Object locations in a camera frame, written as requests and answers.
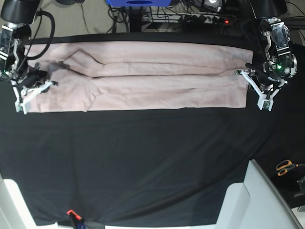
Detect white bin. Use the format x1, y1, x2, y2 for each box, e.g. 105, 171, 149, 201
215, 159, 302, 229
0, 176, 37, 229

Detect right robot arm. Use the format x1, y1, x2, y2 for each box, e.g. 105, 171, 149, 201
0, 0, 57, 114

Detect pink T-shirt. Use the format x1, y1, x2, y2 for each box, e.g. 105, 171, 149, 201
30, 42, 253, 113

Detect black table cloth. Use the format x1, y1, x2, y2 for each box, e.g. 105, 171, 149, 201
0, 44, 305, 227

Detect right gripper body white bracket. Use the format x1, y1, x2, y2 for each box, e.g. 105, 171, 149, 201
10, 69, 58, 114

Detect white power strip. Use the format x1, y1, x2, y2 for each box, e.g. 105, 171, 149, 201
142, 12, 228, 24

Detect red black clamp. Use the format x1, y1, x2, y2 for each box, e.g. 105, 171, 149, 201
66, 209, 87, 229

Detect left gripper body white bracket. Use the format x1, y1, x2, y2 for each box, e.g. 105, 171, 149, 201
235, 63, 288, 112

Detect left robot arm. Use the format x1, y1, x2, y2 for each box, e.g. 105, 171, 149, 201
235, 0, 297, 111

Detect white bin right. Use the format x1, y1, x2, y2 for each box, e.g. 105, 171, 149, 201
215, 159, 302, 229

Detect blue plastic box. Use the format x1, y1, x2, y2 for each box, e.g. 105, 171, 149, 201
106, 0, 171, 7

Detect white bin left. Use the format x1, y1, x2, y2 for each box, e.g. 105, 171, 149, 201
0, 176, 37, 229

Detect orange handled scissors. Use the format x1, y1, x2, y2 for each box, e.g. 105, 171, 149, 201
276, 160, 305, 177

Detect black table leg post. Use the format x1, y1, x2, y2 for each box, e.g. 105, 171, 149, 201
129, 7, 143, 32

